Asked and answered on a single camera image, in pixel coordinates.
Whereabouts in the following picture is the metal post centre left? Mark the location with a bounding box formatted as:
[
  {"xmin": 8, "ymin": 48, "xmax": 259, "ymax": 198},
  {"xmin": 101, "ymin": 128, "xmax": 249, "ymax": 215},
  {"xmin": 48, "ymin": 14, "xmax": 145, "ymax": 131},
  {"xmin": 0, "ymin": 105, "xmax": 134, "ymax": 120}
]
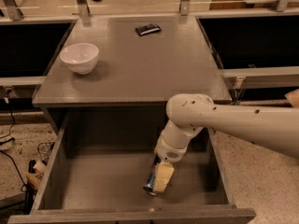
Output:
[{"xmin": 77, "ymin": 0, "xmax": 90, "ymax": 17}]

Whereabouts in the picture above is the grey cabinet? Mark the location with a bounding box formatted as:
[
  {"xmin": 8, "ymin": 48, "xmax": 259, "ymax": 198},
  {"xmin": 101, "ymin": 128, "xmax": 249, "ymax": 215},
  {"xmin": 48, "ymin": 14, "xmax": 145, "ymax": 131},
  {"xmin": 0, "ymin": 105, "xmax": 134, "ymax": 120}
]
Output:
[{"xmin": 33, "ymin": 15, "xmax": 231, "ymax": 130}]

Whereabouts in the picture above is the black snack packet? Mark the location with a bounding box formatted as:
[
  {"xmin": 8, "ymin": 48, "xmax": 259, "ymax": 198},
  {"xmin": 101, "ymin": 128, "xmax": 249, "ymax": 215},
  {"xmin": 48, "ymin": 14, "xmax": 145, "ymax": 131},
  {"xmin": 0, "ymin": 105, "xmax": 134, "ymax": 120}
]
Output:
[{"xmin": 135, "ymin": 23, "xmax": 162, "ymax": 36}]

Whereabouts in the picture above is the black floor cable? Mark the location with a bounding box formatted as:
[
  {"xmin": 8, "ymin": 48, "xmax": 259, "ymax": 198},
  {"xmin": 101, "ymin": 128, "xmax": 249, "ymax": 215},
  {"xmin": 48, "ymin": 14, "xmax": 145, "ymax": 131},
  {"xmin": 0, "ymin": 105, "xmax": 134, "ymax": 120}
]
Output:
[{"xmin": 0, "ymin": 87, "xmax": 29, "ymax": 193}]

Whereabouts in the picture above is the metal post far left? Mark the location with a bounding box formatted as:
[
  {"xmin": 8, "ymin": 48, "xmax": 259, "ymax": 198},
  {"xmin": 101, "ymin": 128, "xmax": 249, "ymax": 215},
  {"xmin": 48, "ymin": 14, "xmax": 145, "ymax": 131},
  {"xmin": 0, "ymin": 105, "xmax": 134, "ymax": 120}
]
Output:
[{"xmin": 3, "ymin": 0, "xmax": 23, "ymax": 21}]

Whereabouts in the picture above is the white ceramic bowl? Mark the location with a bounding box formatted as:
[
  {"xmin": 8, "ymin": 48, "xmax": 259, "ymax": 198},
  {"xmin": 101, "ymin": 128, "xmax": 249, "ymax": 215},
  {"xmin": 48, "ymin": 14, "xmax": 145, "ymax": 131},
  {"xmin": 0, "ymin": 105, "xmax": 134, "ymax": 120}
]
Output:
[{"xmin": 59, "ymin": 43, "xmax": 99, "ymax": 75}]

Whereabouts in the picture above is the open grey top drawer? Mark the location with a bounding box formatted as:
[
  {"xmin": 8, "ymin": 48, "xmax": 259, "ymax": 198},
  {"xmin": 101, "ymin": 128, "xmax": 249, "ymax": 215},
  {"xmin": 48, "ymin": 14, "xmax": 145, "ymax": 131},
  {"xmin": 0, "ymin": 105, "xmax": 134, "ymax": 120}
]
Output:
[{"xmin": 8, "ymin": 111, "xmax": 255, "ymax": 224}]

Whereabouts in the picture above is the red bull can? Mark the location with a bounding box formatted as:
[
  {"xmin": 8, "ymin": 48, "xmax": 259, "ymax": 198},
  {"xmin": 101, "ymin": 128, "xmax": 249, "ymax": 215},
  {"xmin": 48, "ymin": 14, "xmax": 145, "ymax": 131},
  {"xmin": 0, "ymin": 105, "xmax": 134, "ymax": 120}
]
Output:
[{"xmin": 143, "ymin": 156, "xmax": 161, "ymax": 196}]

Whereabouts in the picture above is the power strip with plugs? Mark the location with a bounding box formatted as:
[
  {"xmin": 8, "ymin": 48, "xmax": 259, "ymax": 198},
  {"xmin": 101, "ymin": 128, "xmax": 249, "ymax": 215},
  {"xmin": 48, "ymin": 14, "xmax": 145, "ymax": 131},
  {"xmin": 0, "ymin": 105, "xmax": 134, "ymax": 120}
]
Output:
[{"xmin": 25, "ymin": 160, "xmax": 46, "ymax": 190}]

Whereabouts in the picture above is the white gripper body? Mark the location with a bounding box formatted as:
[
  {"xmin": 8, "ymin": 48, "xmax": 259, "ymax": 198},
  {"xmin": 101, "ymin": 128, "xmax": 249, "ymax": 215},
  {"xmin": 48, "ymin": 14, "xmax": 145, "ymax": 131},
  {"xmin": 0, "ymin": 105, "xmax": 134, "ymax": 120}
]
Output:
[{"xmin": 154, "ymin": 135, "xmax": 187, "ymax": 162}]

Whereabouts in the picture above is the metal rail bracket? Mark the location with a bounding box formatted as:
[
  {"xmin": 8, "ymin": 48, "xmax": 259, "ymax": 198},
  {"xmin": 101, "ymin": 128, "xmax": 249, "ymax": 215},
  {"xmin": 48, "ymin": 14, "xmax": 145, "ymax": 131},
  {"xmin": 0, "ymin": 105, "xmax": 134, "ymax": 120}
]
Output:
[{"xmin": 232, "ymin": 77, "xmax": 246, "ymax": 105}]

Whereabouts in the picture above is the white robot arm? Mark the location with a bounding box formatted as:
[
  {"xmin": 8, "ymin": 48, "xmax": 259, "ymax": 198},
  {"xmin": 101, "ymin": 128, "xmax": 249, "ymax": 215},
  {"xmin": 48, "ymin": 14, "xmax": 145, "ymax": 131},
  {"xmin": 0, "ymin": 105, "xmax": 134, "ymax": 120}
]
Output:
[{"xmin": 151, "ymin": 94, "xmax": 299, "ymax": 194}]

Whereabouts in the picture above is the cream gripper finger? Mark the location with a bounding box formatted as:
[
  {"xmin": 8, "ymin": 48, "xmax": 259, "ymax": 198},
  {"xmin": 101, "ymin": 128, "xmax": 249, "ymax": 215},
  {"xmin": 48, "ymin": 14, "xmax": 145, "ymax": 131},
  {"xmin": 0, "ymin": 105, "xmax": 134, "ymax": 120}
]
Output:
[{"xmin": 153, "ymin": 161, "xmax": 174, "ymax": 193}]

